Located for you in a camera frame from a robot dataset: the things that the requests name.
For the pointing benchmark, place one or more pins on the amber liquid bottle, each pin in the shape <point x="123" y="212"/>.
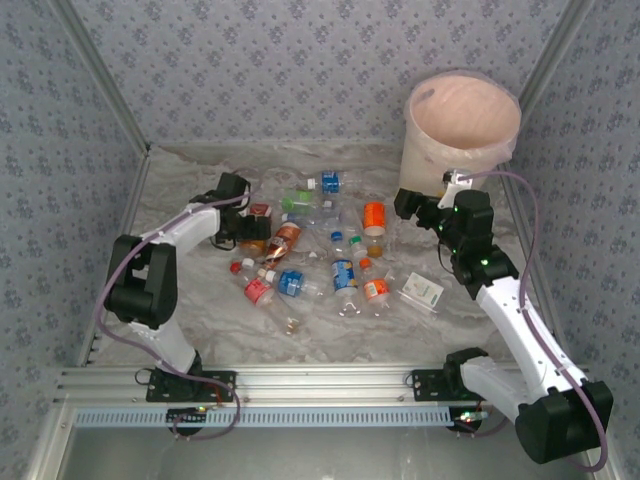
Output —
<point x="252" y="247"/>

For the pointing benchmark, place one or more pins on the brown label bottle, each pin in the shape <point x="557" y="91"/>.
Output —
<point x="285" y="237"/>

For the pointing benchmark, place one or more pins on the green cap clear bottle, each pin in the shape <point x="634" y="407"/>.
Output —
<point x="300" y="197"/>

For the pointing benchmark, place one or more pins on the red cap pink label bottle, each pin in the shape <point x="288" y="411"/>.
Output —
<point x="257" y="291"/>

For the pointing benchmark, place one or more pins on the white cap blue label bottle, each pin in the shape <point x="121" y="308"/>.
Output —
<point x="291" y="281"/>

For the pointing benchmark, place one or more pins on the clear plastic package green print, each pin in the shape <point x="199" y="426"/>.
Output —
<point x="422" y="292"/>

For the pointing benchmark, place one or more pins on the blue label bottle long neck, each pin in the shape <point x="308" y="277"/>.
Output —
<point x="330" y="182"/>

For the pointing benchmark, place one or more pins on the small green cap bottle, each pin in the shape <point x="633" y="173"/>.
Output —
<point x="356" y="241"/>

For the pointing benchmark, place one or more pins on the orange cap orange label bottle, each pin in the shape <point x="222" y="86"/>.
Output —
<point x="375" y="289"/>

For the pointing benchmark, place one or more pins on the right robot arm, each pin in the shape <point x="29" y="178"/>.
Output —
<point x="520" y="320"/>

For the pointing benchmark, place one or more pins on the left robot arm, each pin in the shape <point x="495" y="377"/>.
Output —
<point x="195" y="225"/>

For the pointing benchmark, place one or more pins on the beige plastic bin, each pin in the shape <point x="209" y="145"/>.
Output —
<point x="465" y="115"/>

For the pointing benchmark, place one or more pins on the right black circuit board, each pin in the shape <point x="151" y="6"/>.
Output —
<point x="467" y="419"/>

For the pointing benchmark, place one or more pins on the black circuit board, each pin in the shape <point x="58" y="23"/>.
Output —
<point x="467" y="419"/>
<point x="185" y="417"/>

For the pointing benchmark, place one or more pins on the left black circuit board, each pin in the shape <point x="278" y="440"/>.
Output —
<point x="185" y="417"/>

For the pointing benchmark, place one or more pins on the metal sheet panel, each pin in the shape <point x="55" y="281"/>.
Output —
<point x="320" y="455"/>

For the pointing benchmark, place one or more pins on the aluminium side rail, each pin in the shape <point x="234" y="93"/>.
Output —
<point x="520" y="225"/>
<point x="127" y="220"/>

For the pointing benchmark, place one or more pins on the left black mount plate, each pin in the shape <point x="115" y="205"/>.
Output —
<point x="222" y="382"/>

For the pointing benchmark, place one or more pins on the black mount plate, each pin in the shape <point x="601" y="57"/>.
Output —
<point x="222" y="382"/>
<point x="427" y="385"/>

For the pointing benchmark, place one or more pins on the long aluminium base rail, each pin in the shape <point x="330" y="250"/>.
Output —
<point x="320" y="382"/>

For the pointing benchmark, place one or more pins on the right black mount plate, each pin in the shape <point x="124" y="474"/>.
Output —
<point x="427" y="385"/>

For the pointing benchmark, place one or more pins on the aluminium corner post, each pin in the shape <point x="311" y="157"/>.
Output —
<point x="102" y="75"/>
<point x="555" y="50"/>

